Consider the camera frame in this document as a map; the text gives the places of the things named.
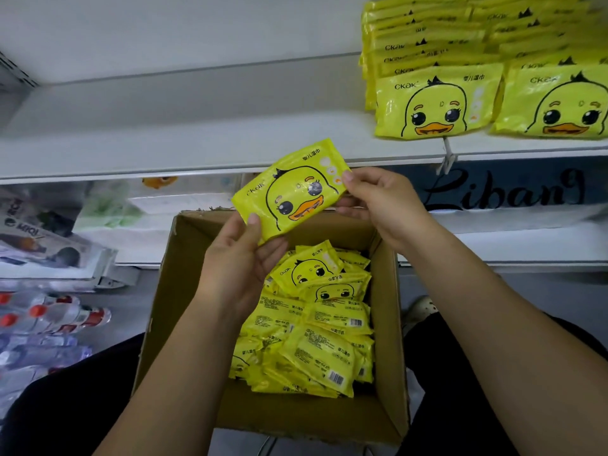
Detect person's right hand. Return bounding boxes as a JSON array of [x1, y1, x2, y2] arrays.
[[332, 166, 440, 253]]

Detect person's left hand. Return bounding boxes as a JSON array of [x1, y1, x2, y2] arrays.
[[194, 213, 289, 324]]

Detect brown cardboard box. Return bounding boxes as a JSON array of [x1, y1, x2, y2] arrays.
[[133, 210, 412, 447]]

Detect yellow duck packet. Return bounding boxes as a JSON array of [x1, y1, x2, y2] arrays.
[[232, 139, 351, 245]]

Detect white metal shelf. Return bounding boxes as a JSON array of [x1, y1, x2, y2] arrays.
[[0, 0, 608, 272]]

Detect person's left forearm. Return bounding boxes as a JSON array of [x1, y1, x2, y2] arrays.
[[95, 299, 250, 456]]

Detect person's right forearm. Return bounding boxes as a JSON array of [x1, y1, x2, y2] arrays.
[[403, 223, 608, 456]]

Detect white duck tissue pack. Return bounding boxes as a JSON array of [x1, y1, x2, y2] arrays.
[[128, 175, 248, 215]]

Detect person's right cream clog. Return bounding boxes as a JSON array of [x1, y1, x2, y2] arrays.
[[403, 296, 440, 329]]

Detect person's black trousers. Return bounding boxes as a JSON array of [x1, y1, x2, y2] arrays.
[[0, 313, 608, 456]]

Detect green white tissue pack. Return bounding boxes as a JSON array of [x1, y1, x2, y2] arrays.
[[74, 180, 144, 234]]

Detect pack of red-capped bottles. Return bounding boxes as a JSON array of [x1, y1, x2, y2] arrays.
[[0, 289, 113, 424]]

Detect MIQI boxes with fruit print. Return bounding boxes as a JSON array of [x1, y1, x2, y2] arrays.
[[0, 194, 115, 281]]

